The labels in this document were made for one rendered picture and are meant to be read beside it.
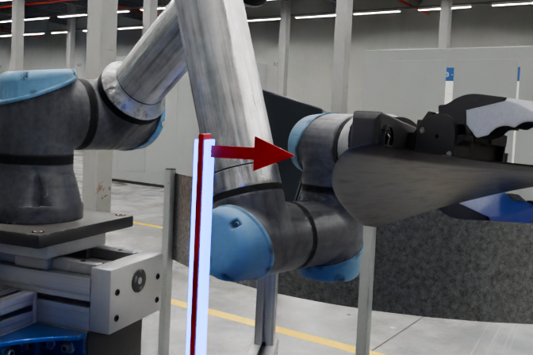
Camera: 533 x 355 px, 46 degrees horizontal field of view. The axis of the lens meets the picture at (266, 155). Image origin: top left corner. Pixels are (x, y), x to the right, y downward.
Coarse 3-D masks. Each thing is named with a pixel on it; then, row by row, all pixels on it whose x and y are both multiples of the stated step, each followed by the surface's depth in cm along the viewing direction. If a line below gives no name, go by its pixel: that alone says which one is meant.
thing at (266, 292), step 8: (264, 280) 96; (272, 280) 96; (256, 288) 96; (264, 288) 97; (272, 288) 96; (256, 296) 96; (264, 296) 97; (272, 296) 96; (256, 304) 96; (264, 304) 97; (272, 304) 96; (256, 312) 96; (264, 312) 97; (272, 312) 96; (256, 320) 96; (264, 320) 97; (272, 320) 96; (256, 328) 96; (264, 328) 97; (272, 328) 96; (256, 336) 96; (264, 336) 97; (272, 336) 96; (256, 344) 96; (264, 344) 96; (272, 344) 96
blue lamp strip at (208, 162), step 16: (208, 144) 42; (208, 160) 43; (208, 176) 43; (208, 192) 43; (208, 208) 43; (208, 224) 44; (208, 240) 44; (208, 256) 44; (208, 272) 44; (208, 288) 45
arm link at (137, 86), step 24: (264, 0) 85; (168, 24) 90; (144, 48) 93; (168, 48) 91; (120, 72) 98; (144, 72) 95; (168, 72) 94; (96, 96) 99; (120, 96) 98; (144, 96) 98; (120, 120) 100; (144, 120) 101; (96, 144) 101; (120, 144) 104; (144, 144) 108
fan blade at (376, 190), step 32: (352, 160) 35; (384, 160) 35; (416, 160) 34; (448, 160) 33; (480, 160) 33; (352, 192) 44; (384, 192) 45; (416, 192) 45; (448, 192) 46; (480, 192) 47; (384, 224) 54
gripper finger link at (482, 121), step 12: (480, 108) 53; (492, 108) 52; (504, 108) 50; (516, 108) 49; (528, 108) 49; (468, 120) 54; (480, 120) 52; (492, 120) 51; (504, 120) 50; (516, 120) 49; (528, 120) 48; (480, 132) 52; (492, 132) 51; (504, 132) 52
